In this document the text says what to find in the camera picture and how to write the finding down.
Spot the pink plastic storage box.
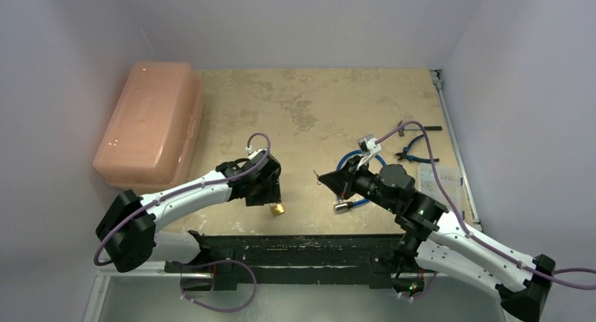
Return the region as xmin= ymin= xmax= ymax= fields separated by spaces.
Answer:
xmin=93 ymin=61 xmax=205 ymax=193

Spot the blue cable lock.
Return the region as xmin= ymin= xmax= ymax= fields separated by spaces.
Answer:
xmin=334 ymin=150 xmax=370 ymax=213

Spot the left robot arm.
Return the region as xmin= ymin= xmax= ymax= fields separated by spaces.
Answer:
xmin=93 ymin=149 xmax=281 ymax=273

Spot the small black handled hammer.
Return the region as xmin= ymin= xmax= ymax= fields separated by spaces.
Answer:
xmin=397 ymin=121 xmax=443 ymax=137

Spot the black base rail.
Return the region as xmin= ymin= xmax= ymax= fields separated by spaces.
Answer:
xmin=165 ymin=231 xmax=462 ymax=293

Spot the aluminium frame rail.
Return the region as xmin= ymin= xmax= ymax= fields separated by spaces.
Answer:
xmin=429 ymin=69 xmax=483 ymax=231

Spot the silver padlock key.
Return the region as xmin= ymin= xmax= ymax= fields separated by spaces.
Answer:
xmin=313 ymin=169 xmax=322 ymax=186

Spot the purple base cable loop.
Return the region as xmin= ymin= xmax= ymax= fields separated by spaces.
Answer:
xmin=179 ymin=257 xmax=260 ymax=314

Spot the clear plastic parts box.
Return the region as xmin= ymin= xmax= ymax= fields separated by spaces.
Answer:
xmin=416 ymin=163 xmax=465 ymax=219

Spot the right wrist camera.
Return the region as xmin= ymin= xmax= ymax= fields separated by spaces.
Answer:
xmin=356 ymin=134 xmax=382 ymax=167

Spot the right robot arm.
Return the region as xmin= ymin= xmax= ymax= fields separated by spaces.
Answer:
xmin=317 ymin=157 xmax=555 ymax=321

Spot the brass padlock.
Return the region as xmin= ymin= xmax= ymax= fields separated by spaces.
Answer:
xmin=270 ymin=202 xmax=285 ymax=217

